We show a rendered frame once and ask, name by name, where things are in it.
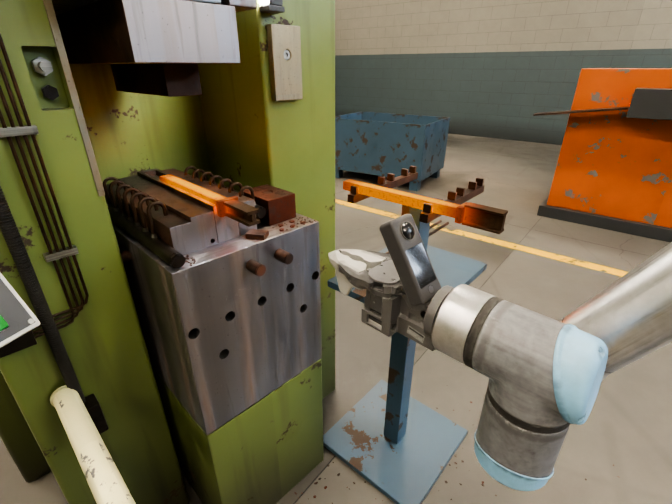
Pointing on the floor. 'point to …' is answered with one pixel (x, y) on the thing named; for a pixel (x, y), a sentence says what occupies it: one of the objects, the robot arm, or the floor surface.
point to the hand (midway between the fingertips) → (336, 252)
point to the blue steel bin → (390, 144)
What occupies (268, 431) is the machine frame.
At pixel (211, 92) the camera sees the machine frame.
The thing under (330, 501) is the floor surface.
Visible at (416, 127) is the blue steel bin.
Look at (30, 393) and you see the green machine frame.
